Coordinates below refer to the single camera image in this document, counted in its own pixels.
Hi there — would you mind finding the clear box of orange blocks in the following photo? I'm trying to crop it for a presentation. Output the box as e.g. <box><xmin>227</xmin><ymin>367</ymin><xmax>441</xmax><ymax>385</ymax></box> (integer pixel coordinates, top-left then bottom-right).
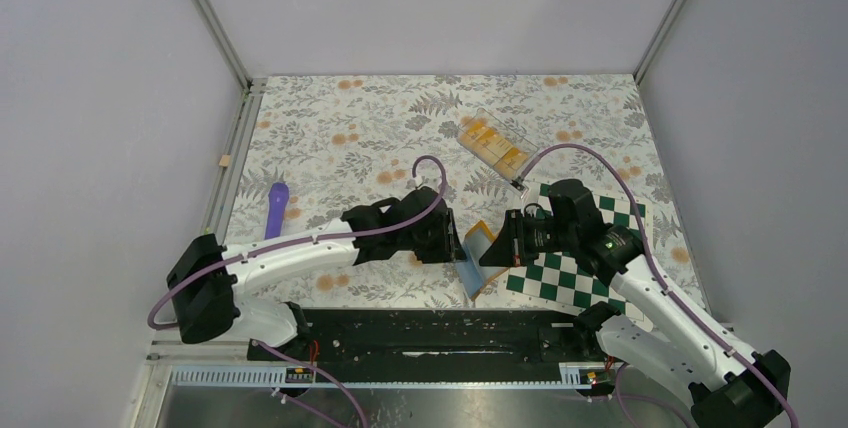
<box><xmin>457</xmin><ymin>108</ymin><xmax>539</xmax><ymax>188</ymax></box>

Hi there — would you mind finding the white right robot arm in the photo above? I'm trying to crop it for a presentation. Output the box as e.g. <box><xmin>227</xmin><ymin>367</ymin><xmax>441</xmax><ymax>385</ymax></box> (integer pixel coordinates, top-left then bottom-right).
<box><xmin>473</xmin><ymin>179</ymin><xmax>791</xmax><ymax>427</ymax></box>

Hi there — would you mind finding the floral patterned table mat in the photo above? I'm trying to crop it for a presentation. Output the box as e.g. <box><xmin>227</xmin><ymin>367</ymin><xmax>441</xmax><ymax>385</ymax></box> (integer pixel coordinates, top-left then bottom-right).
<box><xmin>225</xmin><ymin>74</ymin><xmax>704</xmax><ymax>301</ymax></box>

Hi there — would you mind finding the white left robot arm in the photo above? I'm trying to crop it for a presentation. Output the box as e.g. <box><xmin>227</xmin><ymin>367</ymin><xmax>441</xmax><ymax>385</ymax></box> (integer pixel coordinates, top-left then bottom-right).
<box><xmin>166</xmin><ymin>187</ymin><xmax>466</xmax><ymax>359</ymax></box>

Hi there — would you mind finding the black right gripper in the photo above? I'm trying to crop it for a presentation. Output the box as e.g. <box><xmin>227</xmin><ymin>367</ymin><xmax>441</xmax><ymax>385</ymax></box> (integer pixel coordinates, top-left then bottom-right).
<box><xmin>479</xmin><ymin>208</ymin><xmax>577</xmax><ymax>267</ymax></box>

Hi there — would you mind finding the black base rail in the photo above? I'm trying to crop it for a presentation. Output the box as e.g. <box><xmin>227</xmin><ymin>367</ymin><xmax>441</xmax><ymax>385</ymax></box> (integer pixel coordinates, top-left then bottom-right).
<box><xmin>278</xmin><ymin>302</ymin><xmax>621</xmax><ymax>375</ymax></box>

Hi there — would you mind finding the green white chessboard mat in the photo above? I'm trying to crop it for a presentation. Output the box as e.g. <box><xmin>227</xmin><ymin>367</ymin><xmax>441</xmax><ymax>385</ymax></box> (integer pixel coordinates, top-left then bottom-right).
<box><xmin>503</xmin><ymin>183</ymin><xmax>656</xmax><ymax>322</ymax></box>

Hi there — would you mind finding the orange leather card holder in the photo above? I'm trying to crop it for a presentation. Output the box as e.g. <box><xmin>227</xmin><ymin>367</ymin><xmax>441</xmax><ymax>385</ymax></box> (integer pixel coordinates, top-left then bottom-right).
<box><xmin>461</xmin><ymin>221</ymin><xmax>508</xmax><ymax>295</ymax></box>

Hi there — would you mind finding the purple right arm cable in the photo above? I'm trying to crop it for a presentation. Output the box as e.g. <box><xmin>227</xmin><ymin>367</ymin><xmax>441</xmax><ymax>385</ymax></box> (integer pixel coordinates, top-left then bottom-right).
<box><xmin>510</xmin><ymin>143</ymin><xmax>800</xmax><ymax>428</ymax></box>

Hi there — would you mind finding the white slotted cable duct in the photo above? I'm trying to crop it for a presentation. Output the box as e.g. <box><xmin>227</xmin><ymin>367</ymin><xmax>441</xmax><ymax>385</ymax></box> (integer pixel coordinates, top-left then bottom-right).
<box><xmin>170</xmin><ymin>363</ymin><xmax>610</xmax><ymax>390</ymax></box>

